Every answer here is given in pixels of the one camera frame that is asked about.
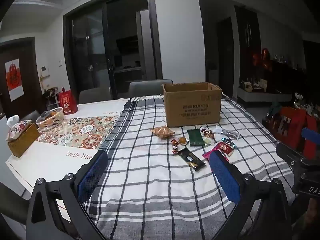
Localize long white snack packet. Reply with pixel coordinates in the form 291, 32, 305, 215
214, 125, 240, 141

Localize red balloons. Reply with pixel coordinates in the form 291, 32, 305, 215
251, 47, 273, 71

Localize red gift bag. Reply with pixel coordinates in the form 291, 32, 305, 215
58, 87, 79, 116

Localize dark sliding glass door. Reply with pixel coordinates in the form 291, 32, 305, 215
63, 0, 163, 101

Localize white plastic basket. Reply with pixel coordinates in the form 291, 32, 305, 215
35, 107, 64, 132

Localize pink snack packet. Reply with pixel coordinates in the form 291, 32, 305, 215
202, 141, 235, 163

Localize grey dining chair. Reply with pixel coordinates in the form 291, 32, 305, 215
78, 86, 112, 105
19, 110, 41, 123
128, 79, 174, 98

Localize orange snack packet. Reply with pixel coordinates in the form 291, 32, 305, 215
151, 126, 175, 139

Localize black and white plaid cloth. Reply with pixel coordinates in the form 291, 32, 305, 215
82, 96, 296, 240

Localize white lettered table mat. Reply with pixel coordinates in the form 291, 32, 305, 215
5, 97, 133, 224

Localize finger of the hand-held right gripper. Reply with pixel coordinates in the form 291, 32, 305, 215
301, 127, 320, 143

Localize patterned table runner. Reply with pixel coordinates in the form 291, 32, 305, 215
36, 115, 121, 149

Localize black snack bar packet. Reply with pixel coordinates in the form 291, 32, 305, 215
177, 148, 207, 172

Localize white low cabinet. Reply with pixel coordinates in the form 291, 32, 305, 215
237, 86, 293, 103

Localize red and white wall calendar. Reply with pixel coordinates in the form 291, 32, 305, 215
5, 58, 25, 102

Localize brown cardboard box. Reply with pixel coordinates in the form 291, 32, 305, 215
162, 82, 223, 128

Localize dark green snack packet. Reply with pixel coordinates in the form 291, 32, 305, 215
187, 129, 206, 147

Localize red gift box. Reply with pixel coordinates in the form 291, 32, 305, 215
278, 106, 318, 151

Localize gold and purple wrapped candy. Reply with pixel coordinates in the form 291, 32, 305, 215
200, 127, 216, 140

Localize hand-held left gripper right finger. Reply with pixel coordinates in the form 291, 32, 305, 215
209, 150, 298, 240

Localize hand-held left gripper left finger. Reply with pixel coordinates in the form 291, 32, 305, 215
25, 150, 108, 240

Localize tissue box with floral cover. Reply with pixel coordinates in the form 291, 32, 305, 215
6, 115, 41, 158

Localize teal candy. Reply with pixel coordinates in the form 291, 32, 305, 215
221, 137, 237, 149

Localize dark wooden door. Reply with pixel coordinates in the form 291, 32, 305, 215
0, 37, 43, 122

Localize green gift bag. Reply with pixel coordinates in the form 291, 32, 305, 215
268, 101, 282, 116

